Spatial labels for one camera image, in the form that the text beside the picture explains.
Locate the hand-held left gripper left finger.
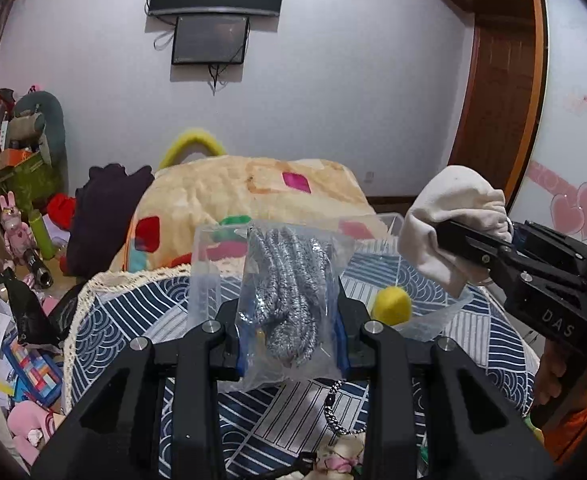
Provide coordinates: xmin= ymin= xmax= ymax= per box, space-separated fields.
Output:
xmin=30 ymin=299 xmax=247 ymax=480

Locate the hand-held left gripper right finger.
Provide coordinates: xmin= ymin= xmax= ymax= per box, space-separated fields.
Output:
xmin=337 ymin=284 xmax=557 ymax=480

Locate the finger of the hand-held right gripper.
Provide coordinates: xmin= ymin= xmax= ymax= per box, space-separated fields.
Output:
xmin=436 ymin=219 xmax=537 ymax=287
xmin=511 ymin=219 xmax=587 ymax=262

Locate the white sock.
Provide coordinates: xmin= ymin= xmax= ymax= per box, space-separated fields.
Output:
xmin=398 ymin=164 xmax=514 ymax=297

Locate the bag of steel scourers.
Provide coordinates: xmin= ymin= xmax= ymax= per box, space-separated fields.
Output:
xmin=189 ymin=220 xmax=357 ymax=393

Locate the person's right hand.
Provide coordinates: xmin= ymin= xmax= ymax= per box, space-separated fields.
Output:
xmin=534 ymin=342 xmax=570 ymax=407

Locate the blue wave-patterned cloth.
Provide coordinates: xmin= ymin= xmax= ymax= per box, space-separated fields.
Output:
xmin=63 ymin=247 xmax=541 ymax=480

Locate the yellow pom-pom ball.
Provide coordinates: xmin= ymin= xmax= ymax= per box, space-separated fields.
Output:
xmin=371 ymin=286 xmax=413 ymax=326

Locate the crumpled clear plastic bag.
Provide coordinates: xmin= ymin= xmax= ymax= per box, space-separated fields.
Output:
xmin=391 ymin=290 xmax=474 ymax=343

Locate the small cream plush charm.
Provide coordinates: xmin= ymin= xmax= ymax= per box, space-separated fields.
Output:
xmin=313 ymin=434 xmax=369 ymax=476

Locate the clear plastic box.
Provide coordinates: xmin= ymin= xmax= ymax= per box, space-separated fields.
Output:
xmin=337 ymin=211 xmax=407 ymax=253

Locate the white heart-printed sliding door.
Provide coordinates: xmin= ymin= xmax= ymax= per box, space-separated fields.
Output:
xmin=506 ymin=0 xmax=587 ymax=248

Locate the wooden door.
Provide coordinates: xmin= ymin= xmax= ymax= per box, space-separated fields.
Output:
xmin=421 ymin=0 xmax=547 ymax=201

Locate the beige patterned blanket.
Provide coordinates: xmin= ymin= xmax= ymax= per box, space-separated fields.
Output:
xmin=110 ymin=152 xmax=391 ymax=273

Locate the dark purple garment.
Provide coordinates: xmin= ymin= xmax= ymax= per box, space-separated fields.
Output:
xmin=66 ymin=162 xmax=155 ymax=277

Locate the colourful striped box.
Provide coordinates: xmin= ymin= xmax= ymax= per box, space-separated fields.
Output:
xmin=0 ymin=337 xmax=65 ymax=408

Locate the black bag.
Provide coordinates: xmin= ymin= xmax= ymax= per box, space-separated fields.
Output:
xmin=0 ymin=269 xmax=64 ymax=348

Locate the black flashlight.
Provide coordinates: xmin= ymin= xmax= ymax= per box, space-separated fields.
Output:
xmin=23 ymin=247 xmax=54 ymax=288

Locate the pink plush toy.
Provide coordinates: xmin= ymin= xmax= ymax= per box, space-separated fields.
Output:
xmin=7 ymin=402 xmax=60 ymax=466

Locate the red cloth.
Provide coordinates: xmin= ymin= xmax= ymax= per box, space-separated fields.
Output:
xmin=46 ymin=194 xmax=77 ymax=233

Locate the green bottle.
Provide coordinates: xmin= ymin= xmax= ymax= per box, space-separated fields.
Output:
xmin=27 ymin=209 xmax=57 ymax=261

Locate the pink bunny toy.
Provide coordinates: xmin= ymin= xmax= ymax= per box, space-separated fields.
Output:
xmin=0 ymin=194 xmax=35 ymax=266

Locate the green storage box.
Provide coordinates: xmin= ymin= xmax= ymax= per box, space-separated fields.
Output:
xmin=0 ymin=150 xmax=59 ymax=211

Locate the grey-green plush toy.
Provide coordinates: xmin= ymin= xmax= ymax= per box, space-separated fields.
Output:
xmin=10 ymin=91 xmax=68 ymax=196

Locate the black-and-white braided cord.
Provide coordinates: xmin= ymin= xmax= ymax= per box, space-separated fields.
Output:
xmin=323 ymin=379 xmax=369 ymax=437

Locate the yellow plush ring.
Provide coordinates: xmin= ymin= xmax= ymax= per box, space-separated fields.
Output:
xmin=159 ymin=129 xmax=227 ymax=170

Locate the small black wall monitor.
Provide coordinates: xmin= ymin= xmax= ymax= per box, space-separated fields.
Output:
xmin=171 ymin=14 xmax=250 ymax=67

